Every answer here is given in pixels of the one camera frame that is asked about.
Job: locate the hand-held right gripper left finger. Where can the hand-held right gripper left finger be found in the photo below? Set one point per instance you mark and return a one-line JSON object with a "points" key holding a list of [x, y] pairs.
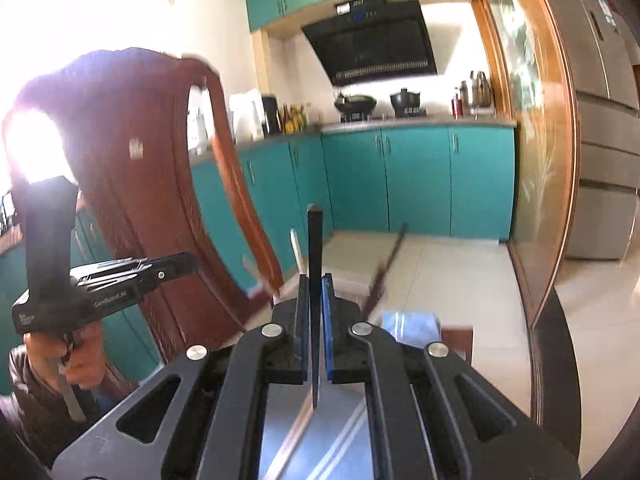
{"points": [[302, 325]]}

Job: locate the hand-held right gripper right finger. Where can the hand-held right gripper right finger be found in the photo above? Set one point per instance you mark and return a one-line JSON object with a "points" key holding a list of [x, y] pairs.
{"points": [[328, 325]]}

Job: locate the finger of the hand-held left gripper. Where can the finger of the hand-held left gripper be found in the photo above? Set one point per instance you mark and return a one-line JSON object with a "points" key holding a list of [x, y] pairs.
{"points": [[165, 270]]}

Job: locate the black chopstick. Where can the black chopstick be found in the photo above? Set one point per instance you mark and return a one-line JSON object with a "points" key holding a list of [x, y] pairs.
{"points": [[315, 260]]}

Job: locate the pale wooden chopstick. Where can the pale wooden chopstick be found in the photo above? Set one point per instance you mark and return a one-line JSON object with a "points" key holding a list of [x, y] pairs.
{"points": [[296, 250]]}

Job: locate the person's left forearm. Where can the person's left forearm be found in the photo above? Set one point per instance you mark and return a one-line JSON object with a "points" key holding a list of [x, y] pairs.
{"points": [[35, 410]]}

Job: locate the person's left hand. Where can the person's left hand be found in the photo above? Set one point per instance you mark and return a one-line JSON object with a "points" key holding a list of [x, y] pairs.
{"points": [[85, 355]]}

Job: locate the carved wooden chair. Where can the carved wooden chair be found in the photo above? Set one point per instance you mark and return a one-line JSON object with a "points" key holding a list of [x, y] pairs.
{"points": [[150, 200]]}

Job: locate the dark brown chopstick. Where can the dark brown chopstick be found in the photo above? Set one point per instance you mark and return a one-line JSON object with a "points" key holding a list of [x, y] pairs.
{"points": [[385, 270]]}

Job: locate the teal base cabinets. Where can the teal base cabinets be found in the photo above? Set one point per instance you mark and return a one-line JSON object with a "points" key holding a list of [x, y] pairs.
{"points": [[415, 180]]}

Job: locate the black countertop appliance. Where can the black countertop appliance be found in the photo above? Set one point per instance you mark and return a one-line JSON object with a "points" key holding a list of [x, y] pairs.
{"points": [[271, 115]]}

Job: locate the row of condiment bottles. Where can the row of condiment bottles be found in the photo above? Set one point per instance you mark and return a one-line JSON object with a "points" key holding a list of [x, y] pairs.
{"points": [[294, 119]]}

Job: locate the grey kitchen countertop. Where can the grey kitchen countertop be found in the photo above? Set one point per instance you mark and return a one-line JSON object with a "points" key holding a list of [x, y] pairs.
{"points": [[350, 124]]}

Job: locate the gas stove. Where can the gas stove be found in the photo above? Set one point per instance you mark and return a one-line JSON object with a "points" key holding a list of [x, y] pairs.
{"points": [[382, 118]]}

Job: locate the black wok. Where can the black wok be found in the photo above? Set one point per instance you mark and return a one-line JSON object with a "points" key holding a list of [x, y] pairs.
{"points": [[356, 104]]}

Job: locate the black lidded pot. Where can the black lidded pot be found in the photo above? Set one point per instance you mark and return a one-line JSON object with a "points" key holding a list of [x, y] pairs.
{"points": [[406, 102]]}

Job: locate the red thermos bottle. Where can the red thermos bottle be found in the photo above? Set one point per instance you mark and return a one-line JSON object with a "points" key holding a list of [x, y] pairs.
{"points": [[456, 107]]}

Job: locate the etched glass sliding door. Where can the etched glass sliding door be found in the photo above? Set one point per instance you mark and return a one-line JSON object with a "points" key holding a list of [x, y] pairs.
{"points": [[535, 160]]}

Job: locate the stainless steel pot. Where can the stainless steel pot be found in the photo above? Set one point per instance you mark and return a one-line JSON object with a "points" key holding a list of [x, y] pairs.
{"points": [[480, 91]]}

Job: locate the black range hood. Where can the black range hood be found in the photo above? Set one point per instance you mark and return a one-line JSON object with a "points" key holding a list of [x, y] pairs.
{"points": [[375, 45]]}

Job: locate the silver refrigerator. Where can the silver refrigerator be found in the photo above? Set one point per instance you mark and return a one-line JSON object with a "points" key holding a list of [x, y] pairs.
{"points": [[595, 135]]}

